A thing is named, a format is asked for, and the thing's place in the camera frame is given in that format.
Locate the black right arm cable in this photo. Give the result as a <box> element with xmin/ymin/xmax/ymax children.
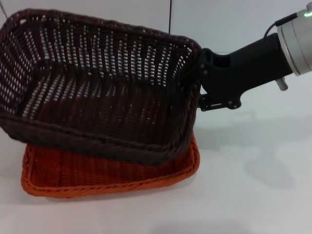
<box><xmin>264</xmin><ymin>12</ymin><xmax>307</xmax><ymax>39</ymax></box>

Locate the silver metal connector plug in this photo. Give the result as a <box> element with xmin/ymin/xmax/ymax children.
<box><xmin>276</xmin><ymin>77</ymin><xmax>289</xmax><ymax>92</ymax></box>

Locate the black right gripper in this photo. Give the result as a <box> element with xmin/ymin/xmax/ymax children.
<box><xmin>198</xmin><ymin>33</ymin><xmax>293</xmax><ymax>112</ymax></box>

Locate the orange woven plastic basket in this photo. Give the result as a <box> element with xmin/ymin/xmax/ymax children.
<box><xmin>21</xmin><ymin>135</ymin><xmax>201</xmax><ymax>198</ymax></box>

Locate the dark brown woven basket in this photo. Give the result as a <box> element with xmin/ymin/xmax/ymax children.
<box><xmin>0</xmin><ymin>8</ymin><xmax>203</xmax><ymax>166</ymax></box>

